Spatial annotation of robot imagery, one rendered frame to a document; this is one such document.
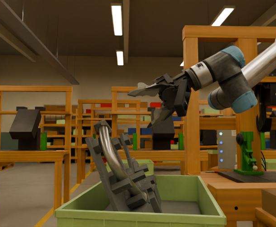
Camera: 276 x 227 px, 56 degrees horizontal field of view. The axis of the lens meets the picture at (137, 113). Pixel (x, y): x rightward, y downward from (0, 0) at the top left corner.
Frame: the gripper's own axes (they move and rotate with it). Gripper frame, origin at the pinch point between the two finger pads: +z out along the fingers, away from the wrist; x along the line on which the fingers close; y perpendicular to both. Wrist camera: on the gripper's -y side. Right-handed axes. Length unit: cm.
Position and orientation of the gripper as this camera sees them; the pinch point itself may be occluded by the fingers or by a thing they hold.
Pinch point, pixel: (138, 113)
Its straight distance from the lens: 80.0
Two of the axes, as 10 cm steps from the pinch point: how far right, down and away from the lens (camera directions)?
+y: -2.3, -5.4, 8.1
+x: -4.2, -7.0, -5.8
